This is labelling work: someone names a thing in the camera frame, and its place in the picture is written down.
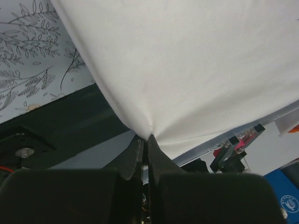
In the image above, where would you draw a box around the blue box with logo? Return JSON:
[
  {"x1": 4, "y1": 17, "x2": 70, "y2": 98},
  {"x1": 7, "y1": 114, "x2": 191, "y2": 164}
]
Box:
[{"x1": 264, "y1": 160, "x2": 299, "y2": 224}]

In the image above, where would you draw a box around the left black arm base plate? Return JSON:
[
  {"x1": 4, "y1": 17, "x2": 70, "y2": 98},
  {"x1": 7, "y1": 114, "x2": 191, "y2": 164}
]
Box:
[{"x1": 0, "y1": 126, "x2": 56, "y2": 170}]

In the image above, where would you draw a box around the cream white t shirt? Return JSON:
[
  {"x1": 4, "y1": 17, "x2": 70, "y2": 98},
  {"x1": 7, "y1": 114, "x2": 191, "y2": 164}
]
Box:
[{"x1": 52, "y1": 0, "x2": 299, "y2": 159}]

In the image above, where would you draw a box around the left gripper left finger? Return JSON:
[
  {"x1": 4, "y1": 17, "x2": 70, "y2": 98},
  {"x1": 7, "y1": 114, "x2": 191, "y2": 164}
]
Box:
[{"x1": 0, "y1": 136, "x2": 144, "y2": 224}]

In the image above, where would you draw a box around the black clamp fixture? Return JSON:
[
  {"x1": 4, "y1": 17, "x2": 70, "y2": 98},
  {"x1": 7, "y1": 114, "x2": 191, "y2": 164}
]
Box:
[{"x1": 210, "y1": 124, "x2": 265, "y2": 173}]

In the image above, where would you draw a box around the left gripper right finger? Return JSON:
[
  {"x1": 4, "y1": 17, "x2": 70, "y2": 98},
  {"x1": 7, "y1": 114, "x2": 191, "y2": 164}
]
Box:
[{"x1": 147, "y1": 135, "x2": 285, "y2": 224}]

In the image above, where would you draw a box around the floral patterned table mat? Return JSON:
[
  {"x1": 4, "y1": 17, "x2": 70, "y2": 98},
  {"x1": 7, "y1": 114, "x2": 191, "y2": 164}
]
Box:
[{"x1": 0, "y1": 0, "x2": 94, "y2": 122}]

